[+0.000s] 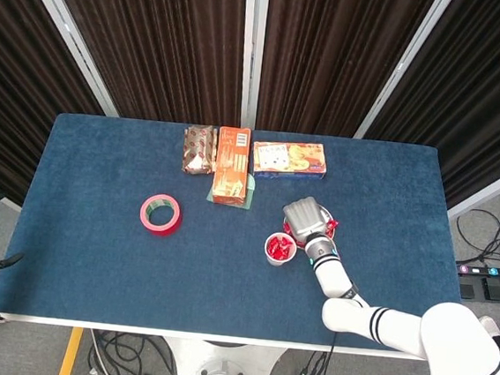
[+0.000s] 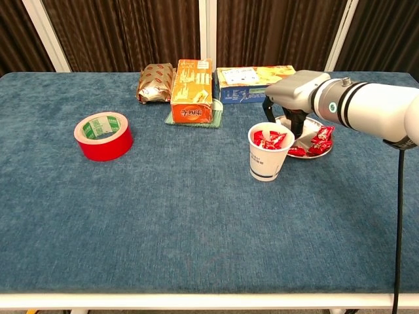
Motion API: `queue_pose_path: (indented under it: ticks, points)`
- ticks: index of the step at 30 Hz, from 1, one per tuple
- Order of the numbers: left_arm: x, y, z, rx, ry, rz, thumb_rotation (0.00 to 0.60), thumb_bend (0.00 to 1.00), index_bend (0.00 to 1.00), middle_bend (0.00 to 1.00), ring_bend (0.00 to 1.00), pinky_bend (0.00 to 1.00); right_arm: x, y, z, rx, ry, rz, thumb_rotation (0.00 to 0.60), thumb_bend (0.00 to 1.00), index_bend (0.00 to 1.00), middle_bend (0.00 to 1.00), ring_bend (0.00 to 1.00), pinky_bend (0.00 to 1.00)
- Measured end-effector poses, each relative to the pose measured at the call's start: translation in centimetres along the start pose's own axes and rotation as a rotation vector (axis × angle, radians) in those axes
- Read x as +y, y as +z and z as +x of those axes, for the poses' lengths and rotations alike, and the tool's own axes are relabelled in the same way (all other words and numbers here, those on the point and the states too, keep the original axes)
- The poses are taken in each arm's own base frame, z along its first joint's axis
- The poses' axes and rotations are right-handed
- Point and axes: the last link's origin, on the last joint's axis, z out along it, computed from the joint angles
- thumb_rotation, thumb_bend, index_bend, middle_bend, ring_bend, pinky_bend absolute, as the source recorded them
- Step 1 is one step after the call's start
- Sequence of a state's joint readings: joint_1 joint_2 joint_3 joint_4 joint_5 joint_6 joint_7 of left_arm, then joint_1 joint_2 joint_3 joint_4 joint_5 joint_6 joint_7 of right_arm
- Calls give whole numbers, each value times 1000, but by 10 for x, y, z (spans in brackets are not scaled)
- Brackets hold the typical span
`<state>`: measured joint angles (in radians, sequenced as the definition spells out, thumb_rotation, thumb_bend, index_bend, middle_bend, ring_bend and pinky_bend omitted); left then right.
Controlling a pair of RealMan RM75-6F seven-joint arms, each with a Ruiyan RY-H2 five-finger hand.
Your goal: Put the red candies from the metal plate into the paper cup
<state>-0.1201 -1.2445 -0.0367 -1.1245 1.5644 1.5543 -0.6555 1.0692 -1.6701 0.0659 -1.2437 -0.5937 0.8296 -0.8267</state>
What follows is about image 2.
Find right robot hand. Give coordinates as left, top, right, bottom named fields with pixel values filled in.
left=261, top=69, right=331, bottom=140

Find red candies heap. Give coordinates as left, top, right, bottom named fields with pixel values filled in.
left=287, top=125, right=335, bottom=157
left=252, top=130, right=287, bottom=150

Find white paper cup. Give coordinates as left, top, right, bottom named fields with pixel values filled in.
left=247, top=122, right=296, bottom=183

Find round metal plate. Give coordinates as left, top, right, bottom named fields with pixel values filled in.
left=274, top=114, right=334, bottom=160

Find blue yellow cookie box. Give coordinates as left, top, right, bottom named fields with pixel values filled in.
left=216, top=65, right=297, bottom=105

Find dark brown curtain panel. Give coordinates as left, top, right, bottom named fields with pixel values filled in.
left=0, top=0, right=55, bottom=78
left=333, top=0, right=419, bottom=84
left=216, top=0, right=348, bottom=72
left=42, top=0, right=201, bottom=73

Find flat green packet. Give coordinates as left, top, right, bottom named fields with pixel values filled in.
left=164, top=98, right=225, bottom=129

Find orange snack box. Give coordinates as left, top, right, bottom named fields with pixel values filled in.
left=170, top=58, right=214, bottom=124

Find golden foil snack pack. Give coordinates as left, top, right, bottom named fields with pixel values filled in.
left=136, top=62, right=174, bottom=105

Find blue tablecloth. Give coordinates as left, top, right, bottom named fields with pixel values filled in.
left=0, top=71, right=419, bottom=295

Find red tape roll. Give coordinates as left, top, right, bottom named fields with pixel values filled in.
left=73, top=111, right=134, bottom=162

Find white table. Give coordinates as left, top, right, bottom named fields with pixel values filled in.
left=0, top=292, right=419, bottom=314

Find white frame post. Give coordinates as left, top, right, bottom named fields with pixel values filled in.
left=21, top=0, right=72, bottom=73
left=198, top=0, right=218, bottom=71
left=324, top=0, right=360, bottom=72

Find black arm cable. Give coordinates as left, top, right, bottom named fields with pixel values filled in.
left=391, top=143, right=407, bottom=314

